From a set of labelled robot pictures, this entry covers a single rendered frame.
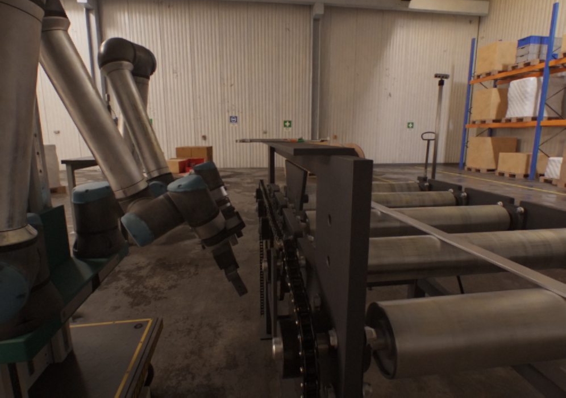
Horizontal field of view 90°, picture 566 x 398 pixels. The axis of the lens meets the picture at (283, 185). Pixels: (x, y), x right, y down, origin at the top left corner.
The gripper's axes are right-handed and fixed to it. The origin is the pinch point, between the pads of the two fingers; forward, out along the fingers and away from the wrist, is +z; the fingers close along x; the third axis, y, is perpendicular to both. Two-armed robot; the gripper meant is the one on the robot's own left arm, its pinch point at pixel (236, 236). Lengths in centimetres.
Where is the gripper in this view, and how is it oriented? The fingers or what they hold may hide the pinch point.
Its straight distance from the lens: 125.0
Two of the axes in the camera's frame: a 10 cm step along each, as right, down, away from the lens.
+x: 0.0, -0.6, 10.0
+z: 4.0, 9.1, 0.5
